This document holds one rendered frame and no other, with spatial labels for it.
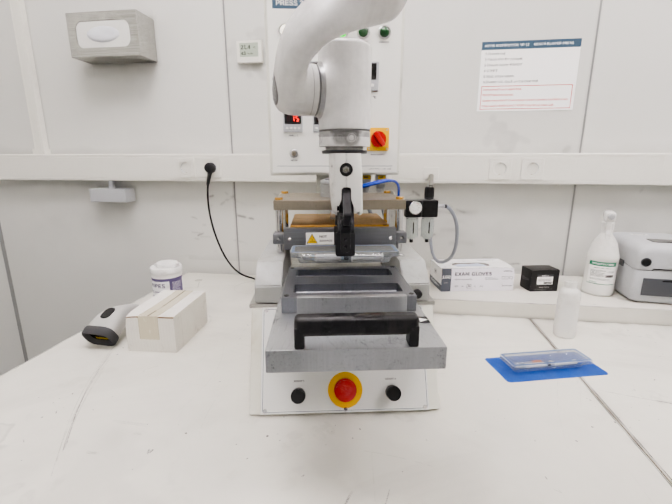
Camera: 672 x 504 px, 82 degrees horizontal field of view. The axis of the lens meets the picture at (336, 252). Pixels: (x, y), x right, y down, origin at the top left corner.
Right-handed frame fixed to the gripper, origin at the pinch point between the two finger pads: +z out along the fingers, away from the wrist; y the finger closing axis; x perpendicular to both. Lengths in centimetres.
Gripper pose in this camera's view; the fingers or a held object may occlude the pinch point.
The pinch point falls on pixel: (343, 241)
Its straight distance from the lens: 67.7
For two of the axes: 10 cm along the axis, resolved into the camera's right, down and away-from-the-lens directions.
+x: -10.0, 0.1, -0.5
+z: 0.0, 9.7, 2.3
